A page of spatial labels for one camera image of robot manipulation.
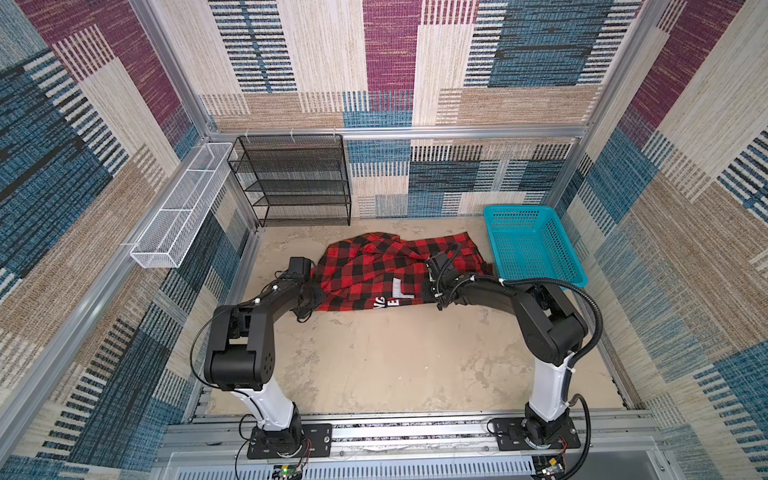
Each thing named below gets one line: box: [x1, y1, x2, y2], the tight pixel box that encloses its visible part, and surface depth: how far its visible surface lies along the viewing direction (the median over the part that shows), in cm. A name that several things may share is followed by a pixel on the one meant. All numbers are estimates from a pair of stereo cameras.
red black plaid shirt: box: [312, 232, 493, 312], surface depth 107 cm
